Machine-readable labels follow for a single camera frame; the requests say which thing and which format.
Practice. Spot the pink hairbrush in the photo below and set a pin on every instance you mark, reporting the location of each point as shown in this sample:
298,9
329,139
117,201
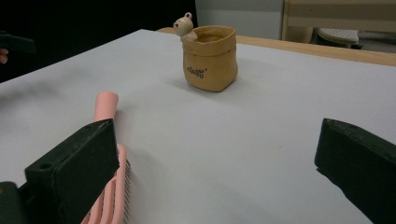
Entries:
106,105

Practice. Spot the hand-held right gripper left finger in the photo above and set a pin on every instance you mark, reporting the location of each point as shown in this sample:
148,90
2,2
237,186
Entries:
77,168

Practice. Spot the wooden table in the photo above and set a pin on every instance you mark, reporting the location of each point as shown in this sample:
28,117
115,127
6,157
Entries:
311,49

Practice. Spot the tan pot with bear figure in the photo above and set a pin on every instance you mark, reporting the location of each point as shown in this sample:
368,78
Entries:
210,62

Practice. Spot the white perforated stool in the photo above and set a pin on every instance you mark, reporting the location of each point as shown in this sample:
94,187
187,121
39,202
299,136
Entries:
339,35

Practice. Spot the white table board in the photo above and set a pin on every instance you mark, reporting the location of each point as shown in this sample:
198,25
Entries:
249,140

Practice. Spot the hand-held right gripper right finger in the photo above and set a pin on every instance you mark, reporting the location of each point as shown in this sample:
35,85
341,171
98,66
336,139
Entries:
358,161

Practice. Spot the white cabinet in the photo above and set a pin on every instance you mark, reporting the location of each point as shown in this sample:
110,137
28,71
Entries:
239,18

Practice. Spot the light wooden desk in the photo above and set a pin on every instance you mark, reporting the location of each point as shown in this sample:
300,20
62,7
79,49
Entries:
342,14

